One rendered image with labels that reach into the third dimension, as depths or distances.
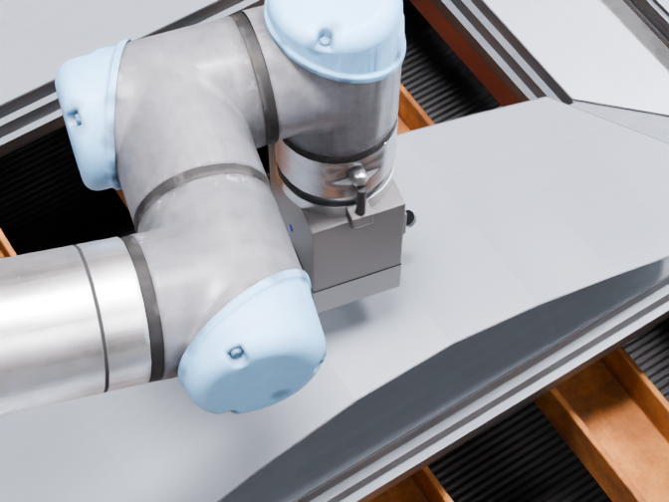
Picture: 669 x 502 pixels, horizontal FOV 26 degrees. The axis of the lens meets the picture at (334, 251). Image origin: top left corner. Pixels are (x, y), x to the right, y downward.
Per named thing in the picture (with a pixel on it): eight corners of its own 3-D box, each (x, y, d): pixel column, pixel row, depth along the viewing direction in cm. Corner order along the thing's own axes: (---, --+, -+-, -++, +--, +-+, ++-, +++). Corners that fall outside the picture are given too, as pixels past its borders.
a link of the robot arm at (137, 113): (90, 194, 73) (298, 137, 74) (39, 30, 78) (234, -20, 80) (110, 274, 79) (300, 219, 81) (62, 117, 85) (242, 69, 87)
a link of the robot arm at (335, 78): (232, -43, 78) (380, -80, 80) (242, 83, 88) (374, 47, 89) (277, 66, 75) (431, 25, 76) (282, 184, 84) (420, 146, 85)
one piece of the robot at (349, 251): (457, 163, 87) (439, 297, 101) (400, 54, 92) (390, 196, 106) (305, 212, 85) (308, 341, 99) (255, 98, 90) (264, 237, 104)
